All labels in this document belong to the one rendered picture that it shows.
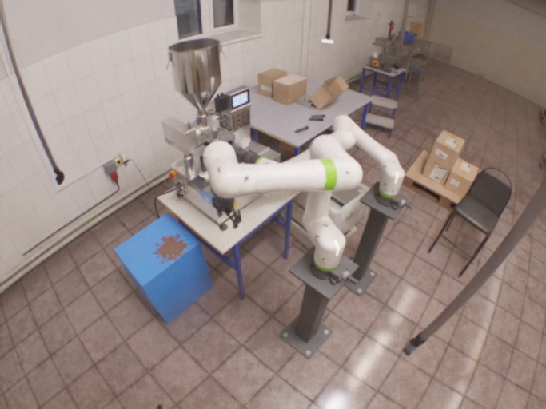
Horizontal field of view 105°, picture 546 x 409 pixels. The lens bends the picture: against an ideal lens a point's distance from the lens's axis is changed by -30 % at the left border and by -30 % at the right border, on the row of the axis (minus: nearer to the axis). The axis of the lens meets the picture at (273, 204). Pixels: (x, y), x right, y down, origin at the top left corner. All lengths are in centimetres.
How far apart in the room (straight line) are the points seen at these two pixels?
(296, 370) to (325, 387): 24
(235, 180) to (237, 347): 163
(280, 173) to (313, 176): 11
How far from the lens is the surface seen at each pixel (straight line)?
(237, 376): 223
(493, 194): 297
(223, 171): 86
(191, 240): 207
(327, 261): 136
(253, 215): 196
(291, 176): 92
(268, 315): 238
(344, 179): 101
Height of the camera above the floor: 216
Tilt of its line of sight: 44 degrees down
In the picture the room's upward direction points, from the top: 1 degrees clockwise
